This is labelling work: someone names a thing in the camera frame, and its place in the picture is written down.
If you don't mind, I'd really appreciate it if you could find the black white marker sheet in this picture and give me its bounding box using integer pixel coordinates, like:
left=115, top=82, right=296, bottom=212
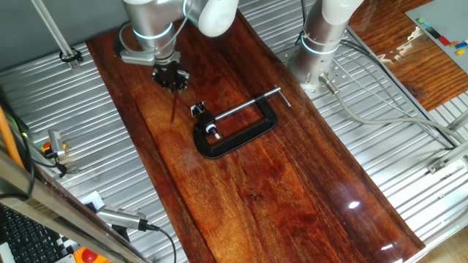
left=53, top=190, right=106, bottom=256

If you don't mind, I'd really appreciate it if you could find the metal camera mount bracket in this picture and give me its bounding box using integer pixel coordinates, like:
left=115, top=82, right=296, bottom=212
left=58, top=162, right=80, bottom=175

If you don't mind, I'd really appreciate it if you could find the grey board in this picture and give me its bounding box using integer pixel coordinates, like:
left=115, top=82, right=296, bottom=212
left=404, top=0, right=468, bottom=75

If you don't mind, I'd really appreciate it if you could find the orange pole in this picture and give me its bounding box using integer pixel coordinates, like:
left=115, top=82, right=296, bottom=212
left=0, top=105, right=26, bottom=169

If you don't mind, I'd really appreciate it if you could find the metal tripod pole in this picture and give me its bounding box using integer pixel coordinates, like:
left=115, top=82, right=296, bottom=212
left=31, top=0, right=80, bottom=70

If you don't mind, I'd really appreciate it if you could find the ribbed silver camera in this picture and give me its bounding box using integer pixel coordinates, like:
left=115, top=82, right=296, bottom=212
left=95, top=204, right=150, bottom=232

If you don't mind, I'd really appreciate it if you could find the black C-clamp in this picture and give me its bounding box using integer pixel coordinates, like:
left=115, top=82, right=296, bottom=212
left=192, top=85, right=293, bottom=160

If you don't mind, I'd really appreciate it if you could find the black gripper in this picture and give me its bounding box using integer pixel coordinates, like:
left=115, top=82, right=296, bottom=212
left=151, top=60, right=191, bottom=94

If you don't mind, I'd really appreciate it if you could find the black clamp ring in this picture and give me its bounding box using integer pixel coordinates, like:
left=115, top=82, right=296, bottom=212
left=58, top=47, right=84, bottom=64

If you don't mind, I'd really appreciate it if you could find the black camera cable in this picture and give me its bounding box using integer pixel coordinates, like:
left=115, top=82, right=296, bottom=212
left=146, top=223, right=178, bottom=263

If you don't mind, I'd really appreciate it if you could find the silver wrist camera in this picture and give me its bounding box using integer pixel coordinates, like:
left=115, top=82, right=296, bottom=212
left=117, top=48, right=157, bottom=67

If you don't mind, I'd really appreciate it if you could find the small silver camera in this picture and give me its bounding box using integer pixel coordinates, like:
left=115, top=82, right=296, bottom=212
left=48, top=129, right=67, bottom=159

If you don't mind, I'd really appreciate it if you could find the thick grey robot cable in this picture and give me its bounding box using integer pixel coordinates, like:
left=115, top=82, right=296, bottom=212
left=318, top=72, right=468, bottom=145

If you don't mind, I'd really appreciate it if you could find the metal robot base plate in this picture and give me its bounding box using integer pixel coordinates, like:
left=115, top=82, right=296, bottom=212
left=281, top=46, right=363, bottom=100

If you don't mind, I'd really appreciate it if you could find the orange emergency stop box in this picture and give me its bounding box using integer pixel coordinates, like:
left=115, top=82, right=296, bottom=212
left=72, top=246, right=113, bottom=263

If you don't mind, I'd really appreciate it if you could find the black keyboard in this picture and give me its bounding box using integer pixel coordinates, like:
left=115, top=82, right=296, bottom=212
left=0, top=204, right=62, bottom=263

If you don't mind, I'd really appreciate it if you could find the aluminium profile bar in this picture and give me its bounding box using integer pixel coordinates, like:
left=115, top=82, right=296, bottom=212
left=426, top=140, right=468, bottom=175
left=445, top=108, right=468, bottom=132

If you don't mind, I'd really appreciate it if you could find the wood grain sheet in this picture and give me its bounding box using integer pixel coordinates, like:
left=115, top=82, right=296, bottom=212
left=347, top=0, right=468, bottom=113

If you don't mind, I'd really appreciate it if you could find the steel frame beam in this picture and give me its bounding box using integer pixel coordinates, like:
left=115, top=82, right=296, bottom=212
left=0, top=144, right=153, bottom=263

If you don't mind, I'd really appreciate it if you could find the glossy red-brown wooden board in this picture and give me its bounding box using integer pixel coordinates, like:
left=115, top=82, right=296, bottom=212
left=86, top=3, right=427, bottom=263

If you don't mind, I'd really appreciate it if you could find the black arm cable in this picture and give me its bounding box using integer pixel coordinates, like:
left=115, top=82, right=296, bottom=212
left=113, top=0, right=308, bottom=59

